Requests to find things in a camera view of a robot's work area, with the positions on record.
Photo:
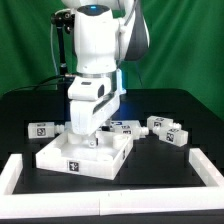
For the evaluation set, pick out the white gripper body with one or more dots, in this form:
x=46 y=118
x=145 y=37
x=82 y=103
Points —
x=92 y=102

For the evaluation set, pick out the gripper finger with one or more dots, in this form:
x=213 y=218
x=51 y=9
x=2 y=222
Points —
x=92 y=140

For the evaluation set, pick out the white square tabletop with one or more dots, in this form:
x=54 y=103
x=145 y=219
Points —
x=70 y=153

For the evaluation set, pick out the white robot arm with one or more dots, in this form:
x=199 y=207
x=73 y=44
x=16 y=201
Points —
x=106 y=33

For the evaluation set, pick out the white U-shaped fence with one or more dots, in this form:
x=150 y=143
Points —
x=208 y=197

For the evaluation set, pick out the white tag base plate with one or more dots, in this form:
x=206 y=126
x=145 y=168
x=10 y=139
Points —
x=123 y=124

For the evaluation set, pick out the black camera stand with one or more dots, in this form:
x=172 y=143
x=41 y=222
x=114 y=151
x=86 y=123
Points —
x=62 y=22

